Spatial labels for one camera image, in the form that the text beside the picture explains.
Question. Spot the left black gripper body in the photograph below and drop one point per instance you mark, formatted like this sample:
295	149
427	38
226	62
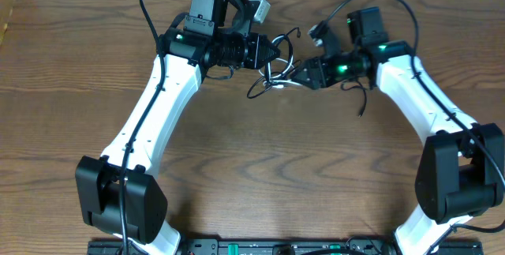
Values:
254	52

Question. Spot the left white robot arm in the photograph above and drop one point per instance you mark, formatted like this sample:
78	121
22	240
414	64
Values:
118	191

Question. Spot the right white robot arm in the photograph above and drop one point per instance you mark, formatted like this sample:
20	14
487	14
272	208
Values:
460	175

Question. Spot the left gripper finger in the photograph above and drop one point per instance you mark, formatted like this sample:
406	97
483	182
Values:
268	57
269	47

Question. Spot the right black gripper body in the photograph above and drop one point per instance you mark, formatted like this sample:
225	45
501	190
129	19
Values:
331	71

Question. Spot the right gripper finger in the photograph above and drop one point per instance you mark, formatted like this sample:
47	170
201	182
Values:
302	82
301	72

